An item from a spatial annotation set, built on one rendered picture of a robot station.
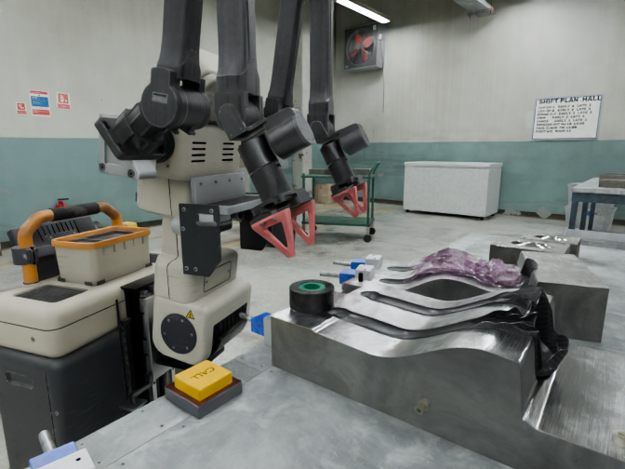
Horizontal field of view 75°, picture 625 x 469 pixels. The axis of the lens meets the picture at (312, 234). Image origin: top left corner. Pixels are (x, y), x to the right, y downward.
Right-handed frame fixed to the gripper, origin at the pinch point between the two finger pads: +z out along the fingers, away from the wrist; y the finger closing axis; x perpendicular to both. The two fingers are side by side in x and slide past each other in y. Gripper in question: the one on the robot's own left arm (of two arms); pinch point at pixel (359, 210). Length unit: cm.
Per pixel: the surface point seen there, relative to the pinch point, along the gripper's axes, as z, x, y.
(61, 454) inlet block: 8, 18, -81
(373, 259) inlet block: 12.6, 0.4, -5.9
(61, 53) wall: -320, 339, 288
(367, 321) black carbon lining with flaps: 15.9, -6.0, -44.8
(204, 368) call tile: 10, 15, -60
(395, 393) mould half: 23, -10, -57
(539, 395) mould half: 28, -26, -55
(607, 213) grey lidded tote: 166, -166, 579
